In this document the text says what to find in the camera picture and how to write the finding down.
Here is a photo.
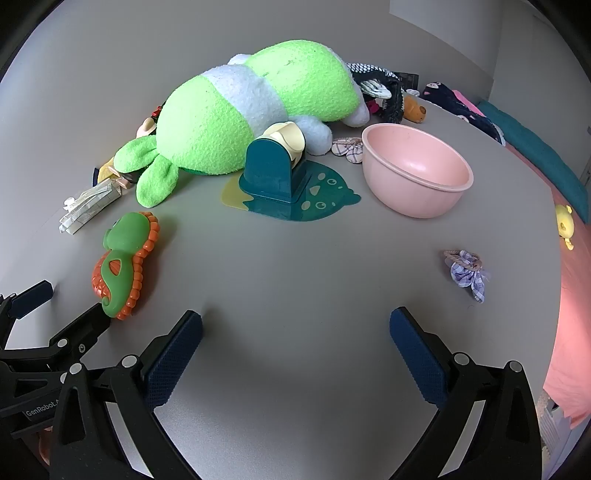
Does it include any pink bowl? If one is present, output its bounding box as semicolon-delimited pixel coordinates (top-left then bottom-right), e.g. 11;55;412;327
361;123;475;219

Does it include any yellow packet with blue ends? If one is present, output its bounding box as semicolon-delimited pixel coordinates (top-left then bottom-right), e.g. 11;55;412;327
90;157;123;185

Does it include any pink blanket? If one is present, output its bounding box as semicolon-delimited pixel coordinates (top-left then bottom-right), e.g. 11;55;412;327
450;90;591;430

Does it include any green white plush toy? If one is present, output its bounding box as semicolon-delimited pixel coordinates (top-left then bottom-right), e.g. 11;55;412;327
113;40;370;208

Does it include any yellow translucent sheet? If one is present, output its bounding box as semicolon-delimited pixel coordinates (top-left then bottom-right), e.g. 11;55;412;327
221;175;252;210

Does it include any teal fish-shaped mat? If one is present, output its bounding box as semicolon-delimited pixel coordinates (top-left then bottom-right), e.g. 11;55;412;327
247;159;362;224

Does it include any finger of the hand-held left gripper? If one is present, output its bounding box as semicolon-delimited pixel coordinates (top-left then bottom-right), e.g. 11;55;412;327
0;279;54;352
0;302;112;372

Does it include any green orange seahorse toy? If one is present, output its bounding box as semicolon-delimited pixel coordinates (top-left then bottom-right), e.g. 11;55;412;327
90;211;161;320

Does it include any small brown toy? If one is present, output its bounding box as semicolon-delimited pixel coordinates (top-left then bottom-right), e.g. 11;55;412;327
402;95;428;124

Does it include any white power strip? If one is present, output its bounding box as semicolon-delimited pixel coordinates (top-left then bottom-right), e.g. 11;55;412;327
58;179;122;236

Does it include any yellow toy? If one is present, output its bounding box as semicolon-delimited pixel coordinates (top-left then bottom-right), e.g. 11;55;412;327
555;204;575;251

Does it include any beige plaid fabric bow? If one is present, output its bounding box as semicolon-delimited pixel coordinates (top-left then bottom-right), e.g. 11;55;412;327
331;137;365;163

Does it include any white striped sock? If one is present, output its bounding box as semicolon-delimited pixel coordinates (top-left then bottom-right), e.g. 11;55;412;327
358;78;393;99

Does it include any purple plaid scrunchie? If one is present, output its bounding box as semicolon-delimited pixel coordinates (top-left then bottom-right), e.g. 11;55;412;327
444;249;492;304

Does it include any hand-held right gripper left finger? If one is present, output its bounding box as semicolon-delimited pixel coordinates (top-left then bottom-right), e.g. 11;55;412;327
48;310;204;480

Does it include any teal pillow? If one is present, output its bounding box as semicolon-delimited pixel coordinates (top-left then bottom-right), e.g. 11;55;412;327
475;100;589;221

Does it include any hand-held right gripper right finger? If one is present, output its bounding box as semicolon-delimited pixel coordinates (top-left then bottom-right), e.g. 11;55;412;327
389;307;543;480

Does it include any teal stand with cream roller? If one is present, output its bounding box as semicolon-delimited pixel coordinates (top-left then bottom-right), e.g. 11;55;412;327
240;121;311;205

